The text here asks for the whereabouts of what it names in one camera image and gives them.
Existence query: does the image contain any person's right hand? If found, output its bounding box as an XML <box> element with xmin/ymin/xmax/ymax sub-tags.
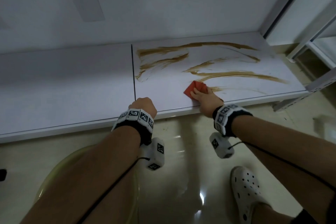
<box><xmin>190</xmin><ymin>86</ymin><xmax>225</xmax><ymax>119</ymax></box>

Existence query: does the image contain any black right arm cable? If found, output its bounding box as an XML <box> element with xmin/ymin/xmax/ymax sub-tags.
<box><xmin>228</xmin><ymin>141</ymin><xmax>336</xmax><ymax>193</ymax></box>

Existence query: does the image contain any white clog shoe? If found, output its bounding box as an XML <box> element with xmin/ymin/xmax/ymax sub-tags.
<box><xmin>230</xmin><ymin>166</ymin><xmax>271</xmax><ymax>224</ymax></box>

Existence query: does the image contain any blank white wall plate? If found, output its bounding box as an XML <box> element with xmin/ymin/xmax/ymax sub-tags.
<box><xmin>73</xmin><ymin>0</ymin><xmax>105</xmax><ymax>22</ymax></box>

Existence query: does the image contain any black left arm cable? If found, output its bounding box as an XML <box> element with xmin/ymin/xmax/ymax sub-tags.
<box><xmin>84</xmin><ymin>157</ymin><xmax>151</xmax><ymax>224</ymax></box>

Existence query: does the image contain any black right wristband with markers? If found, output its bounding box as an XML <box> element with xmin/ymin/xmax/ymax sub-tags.
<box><xmin>212</xmin><ymin>104</ymin><xmax>253</xmax><ymax>138</ymax></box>

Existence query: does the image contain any black left wristband with markers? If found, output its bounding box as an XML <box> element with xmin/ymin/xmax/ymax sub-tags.
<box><xmin>111</xmin><ymin>108</ymin><xmax>155</xmax><ymax>146</ymax></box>

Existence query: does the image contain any yellow plastic basin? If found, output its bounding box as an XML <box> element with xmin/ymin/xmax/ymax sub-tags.
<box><xmin>33</xmin><ymin>145</ymin><xmax>140</xmax><ymax>224</ymax></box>

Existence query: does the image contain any red cleaning cloth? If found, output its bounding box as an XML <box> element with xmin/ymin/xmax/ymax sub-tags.
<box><xmin>183</xmin><ymin>80</ymin><xmax>209</xmax><ymax>98</ymax></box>

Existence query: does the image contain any black wristband with markers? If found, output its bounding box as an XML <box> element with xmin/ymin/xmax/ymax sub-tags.
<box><xmin>212</xmin><ymin>104</ymin><xmax>253</xmax><ymax>138</ymax></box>
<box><xmin>111</xmin><ymin>108</ymin><xmax>155</xmax><ymax>146</ymax></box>

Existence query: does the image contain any person's left hand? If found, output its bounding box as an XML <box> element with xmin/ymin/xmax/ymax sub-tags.
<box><xmin>128</xmin><ymin>97</ymin><xmax>158</xmax><ymax>119</ymax></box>

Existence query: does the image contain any person's left forearm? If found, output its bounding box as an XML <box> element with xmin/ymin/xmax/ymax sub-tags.
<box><xmin>21</xmin><ymin>126</ymin><xmax>142</xmax><ymax>224</ymax></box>

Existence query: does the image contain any person's right forearm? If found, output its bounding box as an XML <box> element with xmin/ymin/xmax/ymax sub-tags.
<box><xmin>231</xmin><ymin>115</ymin><xmax>336</xmax><ymax>224</ymax></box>

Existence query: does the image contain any white metal shelf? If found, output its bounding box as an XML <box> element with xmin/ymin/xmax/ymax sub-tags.
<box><xmin>0</xmin><ymin>0</ymin><xmax>336</xmax><ymax>144</ymax></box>

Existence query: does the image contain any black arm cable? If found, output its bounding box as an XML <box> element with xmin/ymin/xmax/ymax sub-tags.
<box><xmin>84</xmin><ymin>157</ymin><xmax>151</xmax><ymax>224</ymax></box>
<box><xmin>228</xmin><ymin>141</ymin><xmax>336</xmax><ymax>193</ymax></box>

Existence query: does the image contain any white metal storage rack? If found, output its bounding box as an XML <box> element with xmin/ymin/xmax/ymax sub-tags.
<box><xmin>287</xmin><ymin>19</ymin><xmax>336</xmax><ymax>75</ymax></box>

